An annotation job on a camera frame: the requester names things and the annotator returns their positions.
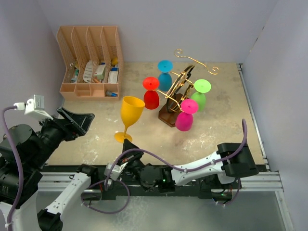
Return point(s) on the blue wine glass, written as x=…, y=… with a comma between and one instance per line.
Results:
x=165, y=79

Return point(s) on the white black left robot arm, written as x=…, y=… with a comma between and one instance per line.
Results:
x=24, y=153

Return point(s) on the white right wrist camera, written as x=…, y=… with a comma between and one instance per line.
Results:
x=115, y=172

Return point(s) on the white blue box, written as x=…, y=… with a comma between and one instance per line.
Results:
x=113, y=75

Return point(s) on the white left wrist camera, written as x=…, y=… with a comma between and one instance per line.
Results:
x=34, y=107

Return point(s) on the white ribbed bottle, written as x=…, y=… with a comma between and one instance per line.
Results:
x=87, y=75

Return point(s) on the blue grey battery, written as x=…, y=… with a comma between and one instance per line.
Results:
x=111, y=94

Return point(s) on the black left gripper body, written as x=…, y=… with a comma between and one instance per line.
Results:
x=69, y=130

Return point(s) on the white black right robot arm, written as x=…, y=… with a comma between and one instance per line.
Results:
x=231, y=161

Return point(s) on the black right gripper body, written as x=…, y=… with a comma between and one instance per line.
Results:
x=134, y=164

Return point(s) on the red wine glass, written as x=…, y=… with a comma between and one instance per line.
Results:
x=151, y=97

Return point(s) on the yellow object in organizer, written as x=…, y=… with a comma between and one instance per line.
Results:
x=114, y=61

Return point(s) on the white red box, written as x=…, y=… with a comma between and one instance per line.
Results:
x=100, y=72

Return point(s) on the pink plastic file organizer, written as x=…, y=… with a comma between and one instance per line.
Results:
x=94, y=63

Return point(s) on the yellow wine glass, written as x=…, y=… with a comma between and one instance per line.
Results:
x=131, y=110

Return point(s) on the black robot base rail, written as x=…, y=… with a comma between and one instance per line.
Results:
x=97, y=191

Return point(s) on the magenta wine glass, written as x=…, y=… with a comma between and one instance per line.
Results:
x=185, y=118

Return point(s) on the green wine glass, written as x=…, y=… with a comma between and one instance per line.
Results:
x=201, y=87

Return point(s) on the gold wire wine glass rack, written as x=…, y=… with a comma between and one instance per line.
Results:
x=182, y=88

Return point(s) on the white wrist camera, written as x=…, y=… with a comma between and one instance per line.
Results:
x=115, y=172
x=34, y=107

